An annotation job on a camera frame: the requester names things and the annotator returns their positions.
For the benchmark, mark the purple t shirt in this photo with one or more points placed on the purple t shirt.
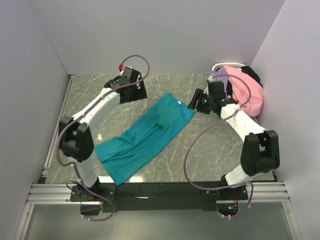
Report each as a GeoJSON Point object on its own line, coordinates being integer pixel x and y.
{"type": "Point", "coordinates": [219, 75]}

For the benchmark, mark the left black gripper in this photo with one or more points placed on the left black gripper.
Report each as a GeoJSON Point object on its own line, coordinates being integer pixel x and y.
{"type": "Point", "coordinates": [140, 94]}

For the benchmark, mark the teal t shirt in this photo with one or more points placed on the teal t shirt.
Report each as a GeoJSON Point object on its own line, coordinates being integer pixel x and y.
{"type": "Point", "coordinates": [122, 156]}

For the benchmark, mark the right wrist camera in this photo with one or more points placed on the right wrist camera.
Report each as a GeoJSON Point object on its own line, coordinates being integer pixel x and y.
{"type": "Point", "coordinates": [216, 89]}

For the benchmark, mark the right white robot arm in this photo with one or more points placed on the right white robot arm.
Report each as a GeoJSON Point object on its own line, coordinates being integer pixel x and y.
{"type": "Point", "coordinates": [260, 150]}

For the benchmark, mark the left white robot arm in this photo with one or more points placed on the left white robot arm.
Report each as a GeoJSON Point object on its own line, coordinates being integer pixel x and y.
{"type": "Point", "coordinates": [75, 145]}

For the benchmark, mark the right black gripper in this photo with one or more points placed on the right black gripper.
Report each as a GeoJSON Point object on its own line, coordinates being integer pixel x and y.
{"type": "Point", "coordinates": [197, 96]}

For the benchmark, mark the pink t shirt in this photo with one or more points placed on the pink t shirt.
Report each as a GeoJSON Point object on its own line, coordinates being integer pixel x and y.
{"type": "Point", "coordinates": [252, 108]}

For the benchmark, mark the black t shirt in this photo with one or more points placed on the black t shirt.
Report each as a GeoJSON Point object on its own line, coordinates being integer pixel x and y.
{"type": "Point", "coordinates": [239, 76]}

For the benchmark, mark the white laundry basket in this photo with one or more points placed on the white laundry basket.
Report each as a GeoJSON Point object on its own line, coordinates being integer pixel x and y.
{"type": "Point", "coordinates": [230, 64]}

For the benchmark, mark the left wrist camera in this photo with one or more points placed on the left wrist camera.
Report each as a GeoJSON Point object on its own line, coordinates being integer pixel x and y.
{"type": "Point", "coordinates": [129, 75]}

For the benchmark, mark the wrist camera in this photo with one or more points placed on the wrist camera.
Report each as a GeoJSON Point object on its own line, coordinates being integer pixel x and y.
{"type": "Point", "coordinates": [129, 75]}
{"type": "Point", "coordinates": [216, 89]}

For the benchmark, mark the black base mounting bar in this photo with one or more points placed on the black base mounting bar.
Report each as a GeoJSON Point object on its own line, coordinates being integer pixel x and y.
{"type": "Point", "coordinates": [153, 196]}

